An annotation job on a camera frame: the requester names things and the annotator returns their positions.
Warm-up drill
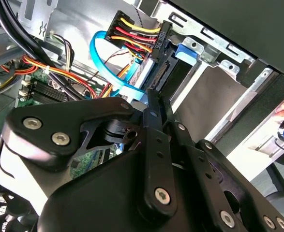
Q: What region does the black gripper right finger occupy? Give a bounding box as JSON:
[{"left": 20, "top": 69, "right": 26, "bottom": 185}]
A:
[{"left": 157, "top": 93, "right": 284, "bottom": 232}]

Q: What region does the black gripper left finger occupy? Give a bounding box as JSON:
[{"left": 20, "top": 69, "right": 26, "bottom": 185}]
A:
[{"left": 5, "top": 88, "right": 179, "bottom": 214}]

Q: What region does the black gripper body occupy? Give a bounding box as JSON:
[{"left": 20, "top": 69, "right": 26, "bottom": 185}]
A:
[{"left": 36, "top": 118, "right": 230, "bottom": 232}]

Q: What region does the blue data wire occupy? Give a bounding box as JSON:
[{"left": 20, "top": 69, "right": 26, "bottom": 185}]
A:
[{"left": 90, "top": 30, "right": 147, "bottom": 100}]

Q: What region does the hard disk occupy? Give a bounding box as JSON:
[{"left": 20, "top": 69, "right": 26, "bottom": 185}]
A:
[{"left": 129, "top": 43, "right": 200, "bottom": 107}]

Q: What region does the orange red power wire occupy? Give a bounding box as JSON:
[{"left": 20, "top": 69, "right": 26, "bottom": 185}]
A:
[{"left": 104, "top": 10, "right": 173, "bottom": 63}]

